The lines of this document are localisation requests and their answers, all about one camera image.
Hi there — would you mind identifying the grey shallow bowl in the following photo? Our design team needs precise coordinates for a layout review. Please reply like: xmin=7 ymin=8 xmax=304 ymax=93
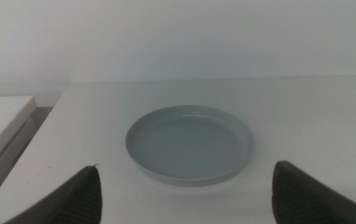
xmin=125 ymin=105 xmax=255 ymax=188

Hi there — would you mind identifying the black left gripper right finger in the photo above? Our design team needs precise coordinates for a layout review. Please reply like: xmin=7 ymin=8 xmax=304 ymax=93
xmin=271 ymin=160 xmax=356 ymax=224

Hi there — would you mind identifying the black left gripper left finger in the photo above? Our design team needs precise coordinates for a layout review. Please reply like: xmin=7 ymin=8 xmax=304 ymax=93
xmin=3 ymin=164 xmax=103 ymax=224

